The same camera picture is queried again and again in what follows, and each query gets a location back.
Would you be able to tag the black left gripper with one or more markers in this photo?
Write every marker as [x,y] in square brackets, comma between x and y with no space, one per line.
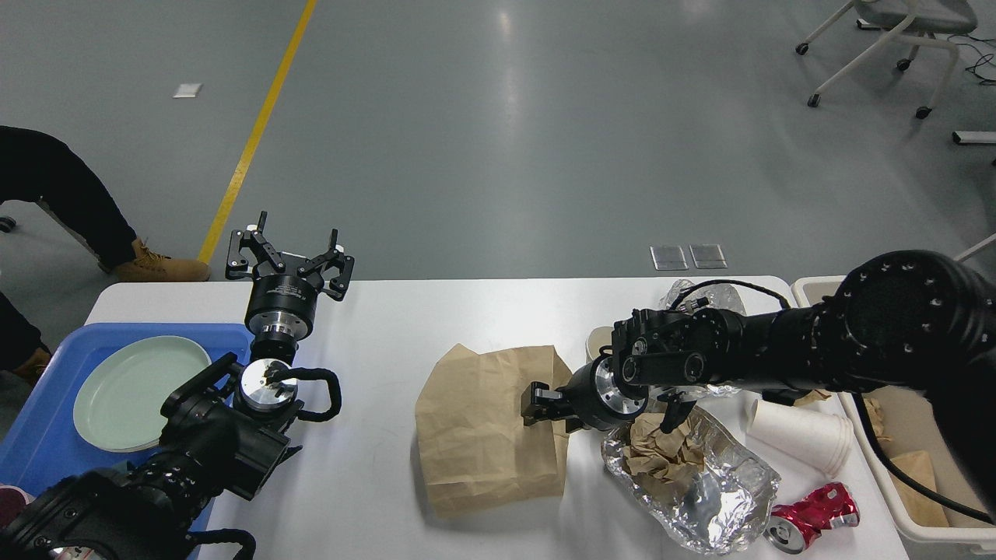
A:
[285,300]

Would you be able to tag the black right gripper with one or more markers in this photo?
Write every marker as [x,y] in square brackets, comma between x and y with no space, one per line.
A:
[591,398]

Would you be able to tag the brown paper bag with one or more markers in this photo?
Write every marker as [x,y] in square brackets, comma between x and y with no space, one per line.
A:
[475,451]

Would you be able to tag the white paper cup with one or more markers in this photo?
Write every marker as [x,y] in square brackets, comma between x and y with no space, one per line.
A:
[599,342]

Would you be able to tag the green plate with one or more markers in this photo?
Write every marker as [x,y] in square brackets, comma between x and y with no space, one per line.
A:
[117,408]

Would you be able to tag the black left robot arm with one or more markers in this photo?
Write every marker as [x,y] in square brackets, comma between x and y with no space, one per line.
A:
[225,427]

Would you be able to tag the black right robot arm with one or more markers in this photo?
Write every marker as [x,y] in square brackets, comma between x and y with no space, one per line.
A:
[915,319]

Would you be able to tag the crumpled brown paper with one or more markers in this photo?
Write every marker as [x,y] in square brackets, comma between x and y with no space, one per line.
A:
[663,464]

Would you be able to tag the crumpled foil ball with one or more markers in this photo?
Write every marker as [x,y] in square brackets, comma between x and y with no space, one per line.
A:
[720,296]

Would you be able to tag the white floor tag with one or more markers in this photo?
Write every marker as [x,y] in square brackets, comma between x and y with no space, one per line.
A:
[187,91]

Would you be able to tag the aluminium foil tray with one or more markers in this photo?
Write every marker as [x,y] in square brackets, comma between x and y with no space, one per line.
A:
[729,504]

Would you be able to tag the clear floor plate right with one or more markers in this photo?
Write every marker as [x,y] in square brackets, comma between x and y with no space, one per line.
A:
[708,256]

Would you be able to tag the person in tan boots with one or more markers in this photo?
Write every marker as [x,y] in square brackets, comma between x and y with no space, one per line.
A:
[39,168]

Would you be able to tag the crumpled brown paper ball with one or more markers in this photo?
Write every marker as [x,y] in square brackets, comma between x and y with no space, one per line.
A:
[812,397]

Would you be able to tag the crushed red can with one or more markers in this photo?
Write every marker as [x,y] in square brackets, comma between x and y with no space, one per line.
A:
[793,528]

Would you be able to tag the stacked white paper cups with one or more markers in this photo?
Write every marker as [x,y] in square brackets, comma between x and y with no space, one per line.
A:
[820,440]

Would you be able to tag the blue plastic tray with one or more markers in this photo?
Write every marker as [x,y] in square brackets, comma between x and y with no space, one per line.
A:
[43,446]

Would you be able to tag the paper wad in bin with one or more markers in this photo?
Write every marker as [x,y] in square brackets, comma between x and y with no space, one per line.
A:
[876,420]

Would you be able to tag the pink mug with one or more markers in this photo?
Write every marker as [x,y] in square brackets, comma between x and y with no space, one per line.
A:
[14,501]

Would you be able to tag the beige plastic bin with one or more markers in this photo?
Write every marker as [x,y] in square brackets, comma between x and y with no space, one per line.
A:
[909,426]

